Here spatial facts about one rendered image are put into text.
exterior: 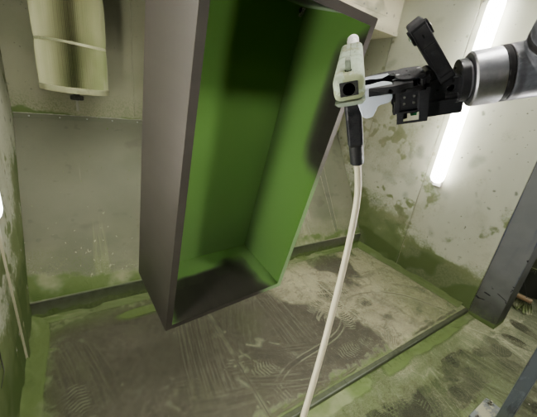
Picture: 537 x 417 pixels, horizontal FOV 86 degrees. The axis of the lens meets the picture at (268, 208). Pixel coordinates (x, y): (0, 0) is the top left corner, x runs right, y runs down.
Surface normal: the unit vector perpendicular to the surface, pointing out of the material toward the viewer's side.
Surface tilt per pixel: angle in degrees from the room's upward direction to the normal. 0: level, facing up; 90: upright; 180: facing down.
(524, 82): 111
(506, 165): 90
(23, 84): 90
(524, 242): 90
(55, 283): 57
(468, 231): 90
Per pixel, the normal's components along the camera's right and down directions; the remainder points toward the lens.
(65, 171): 0.51, -0.20
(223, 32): 0.58, 0.53
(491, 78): -0.26, 0.47
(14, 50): 0.53, 0.37
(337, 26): -0.78, 0.14
